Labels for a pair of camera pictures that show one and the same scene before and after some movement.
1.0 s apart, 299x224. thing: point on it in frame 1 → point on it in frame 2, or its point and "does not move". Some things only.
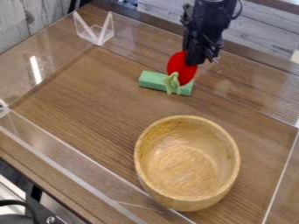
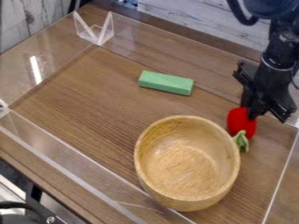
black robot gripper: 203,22 → 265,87
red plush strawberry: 179,65 → 240,126
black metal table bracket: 37,213 does not move
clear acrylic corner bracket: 94,34 does not move
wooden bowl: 185,162 does not move
